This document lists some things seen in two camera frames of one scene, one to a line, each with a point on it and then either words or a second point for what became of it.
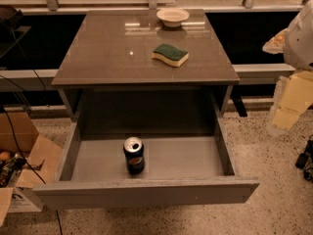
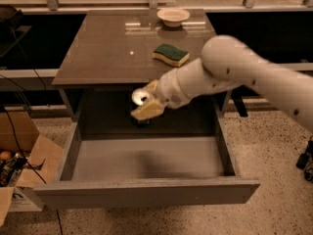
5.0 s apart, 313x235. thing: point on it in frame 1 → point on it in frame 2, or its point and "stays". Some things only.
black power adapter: [301, 160] stays
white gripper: [300, 43] → [168, 88]
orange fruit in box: [5, 156] stays
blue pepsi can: [133, 149] → [139, 97]
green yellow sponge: [170, 54] stays
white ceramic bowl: [172, 17] stays
